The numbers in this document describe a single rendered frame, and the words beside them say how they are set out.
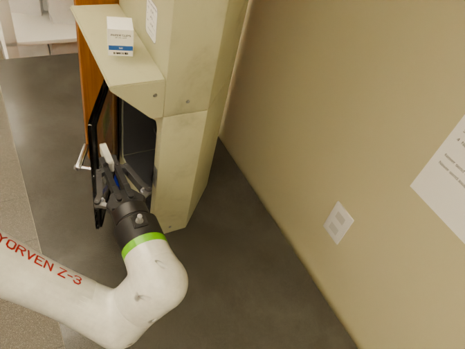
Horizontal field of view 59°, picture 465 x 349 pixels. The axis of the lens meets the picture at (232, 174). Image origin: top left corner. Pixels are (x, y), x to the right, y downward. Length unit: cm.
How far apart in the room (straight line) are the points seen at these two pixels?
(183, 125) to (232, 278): 50
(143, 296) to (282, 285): 58
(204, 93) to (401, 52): 42
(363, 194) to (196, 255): 52
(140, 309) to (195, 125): 43
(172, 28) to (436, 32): 49
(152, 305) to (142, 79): 43
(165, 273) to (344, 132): 57
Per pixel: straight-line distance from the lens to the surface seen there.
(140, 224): 84
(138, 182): 95
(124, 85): 85
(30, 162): 150
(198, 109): 95
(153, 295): 77
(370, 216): 108
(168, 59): 84
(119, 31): 90
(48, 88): 179
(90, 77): 128
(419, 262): 103
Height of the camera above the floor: 201
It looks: 46 degrees down
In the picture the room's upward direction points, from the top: 16 degrees clockwise
